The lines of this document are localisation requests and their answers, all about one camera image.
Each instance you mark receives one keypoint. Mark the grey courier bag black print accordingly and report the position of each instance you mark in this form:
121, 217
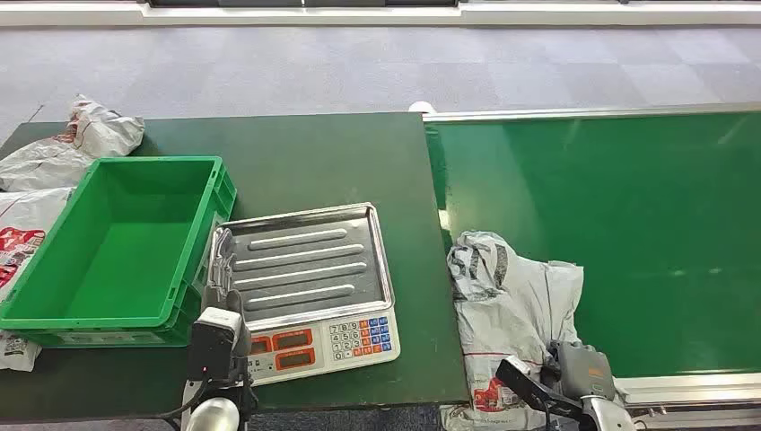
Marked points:
505, 297

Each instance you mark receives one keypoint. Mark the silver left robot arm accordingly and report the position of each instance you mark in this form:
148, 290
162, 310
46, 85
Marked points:
213, 416

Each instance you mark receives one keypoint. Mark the green belt conveyor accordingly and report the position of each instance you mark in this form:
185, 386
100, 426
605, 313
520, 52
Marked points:
624, 238

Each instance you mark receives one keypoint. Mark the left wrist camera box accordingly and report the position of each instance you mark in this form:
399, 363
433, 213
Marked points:
211, 345

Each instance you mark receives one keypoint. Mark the small white round object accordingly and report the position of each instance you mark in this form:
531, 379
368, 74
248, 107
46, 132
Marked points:
422, 107

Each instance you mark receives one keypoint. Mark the crumpled grey courier bag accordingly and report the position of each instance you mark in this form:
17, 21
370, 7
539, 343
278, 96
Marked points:
59, 160

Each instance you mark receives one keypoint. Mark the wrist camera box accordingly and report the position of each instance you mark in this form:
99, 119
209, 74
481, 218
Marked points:
211, 345
529, 387

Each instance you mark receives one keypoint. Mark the grey courier bag red print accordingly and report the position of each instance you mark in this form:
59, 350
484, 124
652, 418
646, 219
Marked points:
24, 220

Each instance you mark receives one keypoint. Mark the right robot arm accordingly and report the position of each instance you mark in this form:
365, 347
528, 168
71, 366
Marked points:
609, 416

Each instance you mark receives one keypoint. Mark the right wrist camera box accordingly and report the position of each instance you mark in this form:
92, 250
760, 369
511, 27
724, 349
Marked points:
529, 387

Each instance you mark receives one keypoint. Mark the electronic scale with steel tray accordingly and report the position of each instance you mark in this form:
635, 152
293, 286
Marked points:
309, 268

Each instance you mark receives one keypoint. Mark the green plastic crate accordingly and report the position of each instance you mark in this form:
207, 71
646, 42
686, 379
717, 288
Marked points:
119, 262

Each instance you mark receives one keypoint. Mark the white wall baseboard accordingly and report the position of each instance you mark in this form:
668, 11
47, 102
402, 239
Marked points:
59, 13

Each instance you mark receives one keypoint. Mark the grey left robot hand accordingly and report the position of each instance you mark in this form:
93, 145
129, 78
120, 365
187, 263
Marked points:
225, 268

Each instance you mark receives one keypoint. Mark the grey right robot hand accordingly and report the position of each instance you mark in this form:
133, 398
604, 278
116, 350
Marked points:
582, 372

